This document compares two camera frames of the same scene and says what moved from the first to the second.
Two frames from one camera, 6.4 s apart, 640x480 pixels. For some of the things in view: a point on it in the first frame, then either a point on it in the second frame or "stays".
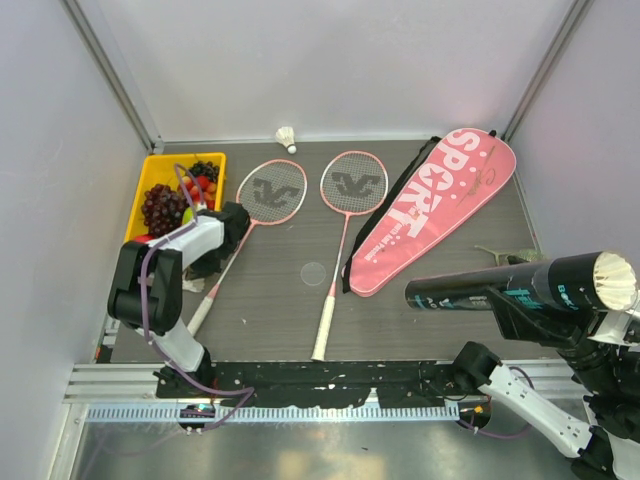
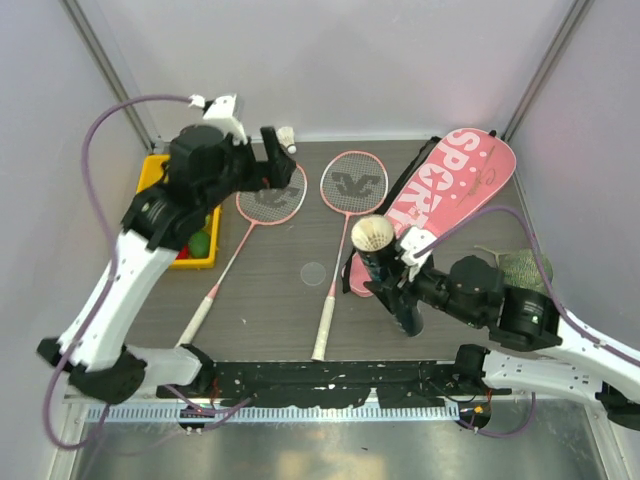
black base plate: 295,384 stays
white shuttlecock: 195,285 -> 372,234
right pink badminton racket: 352,184 stays
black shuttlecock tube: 563,283 -> 383,271
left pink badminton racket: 273,192 stays
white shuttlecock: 286,136 stays
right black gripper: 522,319 -> 394,286
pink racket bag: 468,165 stays
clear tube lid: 313,273 stays
